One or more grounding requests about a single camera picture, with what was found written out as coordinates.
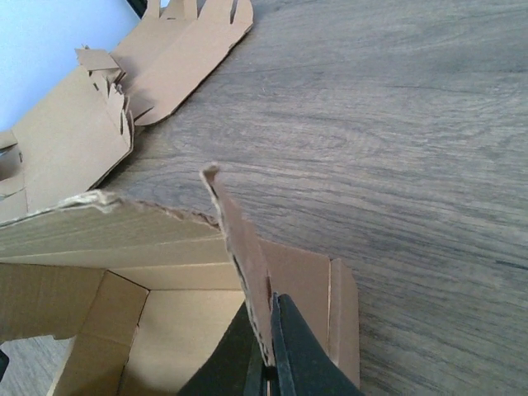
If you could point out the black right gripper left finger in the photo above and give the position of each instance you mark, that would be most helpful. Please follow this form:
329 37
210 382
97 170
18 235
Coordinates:
234 368

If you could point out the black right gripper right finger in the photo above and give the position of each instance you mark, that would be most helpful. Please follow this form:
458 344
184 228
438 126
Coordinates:
302 366

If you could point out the cardboard box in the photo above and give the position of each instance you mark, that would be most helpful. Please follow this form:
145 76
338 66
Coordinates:
144 293

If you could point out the flat cardboard blank stack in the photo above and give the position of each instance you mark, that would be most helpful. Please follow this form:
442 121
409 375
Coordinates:
173 49

